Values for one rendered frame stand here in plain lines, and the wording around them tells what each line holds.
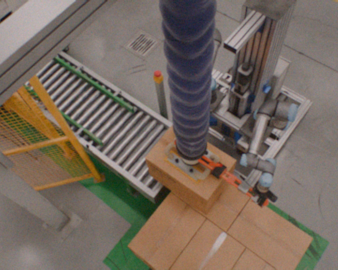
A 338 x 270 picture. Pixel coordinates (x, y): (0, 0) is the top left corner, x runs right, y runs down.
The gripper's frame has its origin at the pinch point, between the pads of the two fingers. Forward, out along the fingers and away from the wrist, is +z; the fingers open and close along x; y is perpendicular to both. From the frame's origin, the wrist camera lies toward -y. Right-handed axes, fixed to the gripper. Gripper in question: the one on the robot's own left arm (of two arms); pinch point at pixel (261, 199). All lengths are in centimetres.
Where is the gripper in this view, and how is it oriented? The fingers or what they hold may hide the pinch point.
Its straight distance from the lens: 262.1
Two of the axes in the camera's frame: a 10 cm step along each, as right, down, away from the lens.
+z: 0.6, 4.7, 8.8
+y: -7.8, -5.3, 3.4
